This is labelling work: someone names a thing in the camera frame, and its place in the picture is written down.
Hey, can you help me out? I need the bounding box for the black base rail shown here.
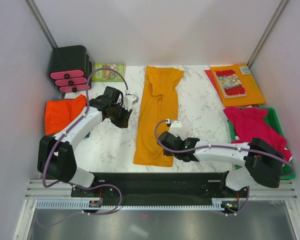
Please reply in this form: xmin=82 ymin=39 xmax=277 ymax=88
xmin=71 ymin=172 xmax=248 ymax=206

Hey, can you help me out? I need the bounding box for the magenta t shirt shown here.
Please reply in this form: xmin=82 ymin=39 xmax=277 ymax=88
xmin=223 ymin=107 xmax=293 ymax=162

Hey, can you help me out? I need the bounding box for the folded orange t shirt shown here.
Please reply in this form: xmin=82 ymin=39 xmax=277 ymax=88
xmin=44 ymin=94 xmax=87 ymax=136

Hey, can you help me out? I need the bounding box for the red folder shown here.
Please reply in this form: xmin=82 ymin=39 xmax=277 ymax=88
xmin=204 ymin=69 xmax=218 ymax=90

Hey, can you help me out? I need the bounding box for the white slotted cable duct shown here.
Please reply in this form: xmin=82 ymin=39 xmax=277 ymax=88
xmin=35 ymin=199 xmax=238 ymax=211

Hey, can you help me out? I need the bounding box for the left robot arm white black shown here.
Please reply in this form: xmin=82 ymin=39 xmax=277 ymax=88
xmin=37 ymin=86 xmax=139 ymax=197

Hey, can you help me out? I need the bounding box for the orange folder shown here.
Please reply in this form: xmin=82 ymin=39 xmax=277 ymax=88
xmin=210 ymin=63 xmax=266 ymax=107

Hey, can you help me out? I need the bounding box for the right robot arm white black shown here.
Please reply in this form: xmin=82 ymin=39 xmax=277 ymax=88
xmin=157 ymin=131 xmax=285 ymax=197

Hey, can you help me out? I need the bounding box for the green treehouse book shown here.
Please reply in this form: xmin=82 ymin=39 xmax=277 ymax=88
xmin=91 ymin=63 xmax=126 ymax=82

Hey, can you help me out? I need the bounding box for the red yellow comic book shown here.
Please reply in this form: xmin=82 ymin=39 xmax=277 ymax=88
xmin=214 ymin=69 xmax=247 ymax=99

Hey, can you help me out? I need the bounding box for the yellow t shirt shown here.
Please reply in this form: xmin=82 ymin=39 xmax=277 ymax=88
xmin=133 ymin=66 xmax=184 ymax=167

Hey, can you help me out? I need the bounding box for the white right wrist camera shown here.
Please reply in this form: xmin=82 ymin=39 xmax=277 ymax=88
xmin=166 ymin=119 xmax=183 ymax=137

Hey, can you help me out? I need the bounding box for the black pink mini drawer unit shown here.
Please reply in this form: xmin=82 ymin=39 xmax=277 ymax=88
xmin=48 ymin=45 xmax=92 ymax=93

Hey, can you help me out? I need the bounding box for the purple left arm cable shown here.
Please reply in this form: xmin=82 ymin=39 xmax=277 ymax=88
xmin=36 ymin=67 xmax=130 ymax=228

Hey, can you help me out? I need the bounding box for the green plastic bin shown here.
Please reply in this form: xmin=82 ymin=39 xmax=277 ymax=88
xmin=226 ymin=107 xmax=298 ymax=180

